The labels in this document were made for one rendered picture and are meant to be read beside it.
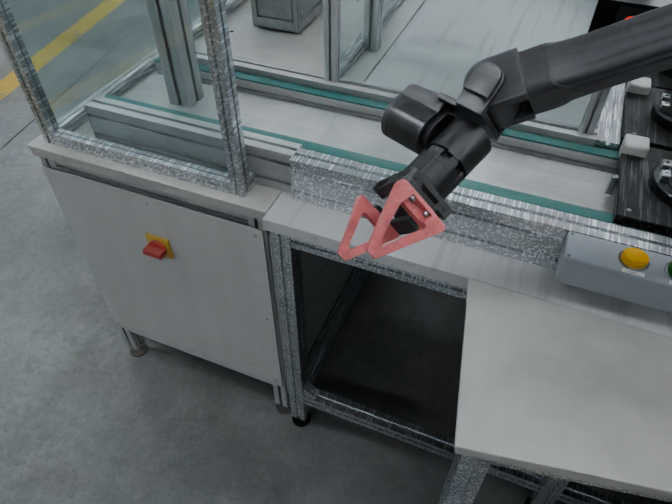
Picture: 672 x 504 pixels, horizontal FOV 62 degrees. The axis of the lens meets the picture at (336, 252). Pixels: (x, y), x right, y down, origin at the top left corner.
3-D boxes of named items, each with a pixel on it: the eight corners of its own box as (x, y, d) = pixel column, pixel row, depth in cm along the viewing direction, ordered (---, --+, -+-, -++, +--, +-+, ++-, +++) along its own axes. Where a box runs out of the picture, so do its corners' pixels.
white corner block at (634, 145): (642, 166, 109) (650, 149, 107) (617, 161, 111) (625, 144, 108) (642, 153, 112) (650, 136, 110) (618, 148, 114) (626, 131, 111)
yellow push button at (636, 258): (644, 275, 89) (649, 267, 88) (618, 268, 90) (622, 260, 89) (645, 259, 92) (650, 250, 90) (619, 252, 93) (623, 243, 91)
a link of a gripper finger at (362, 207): (333, 233, 60) (391, 175, 62) (316, 237, 67) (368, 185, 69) (374, 278, 61) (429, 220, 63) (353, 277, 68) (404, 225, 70)
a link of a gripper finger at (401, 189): (354, 228, 53) (418, 164, 56) (333, 233, 60) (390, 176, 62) (400, 279, 55) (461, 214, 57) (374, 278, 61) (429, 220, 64)
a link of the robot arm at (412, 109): (509, 67, 59) (523, 101, 66) (425, 31, 65) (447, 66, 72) (445, 163, 60) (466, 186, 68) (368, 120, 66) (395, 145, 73)
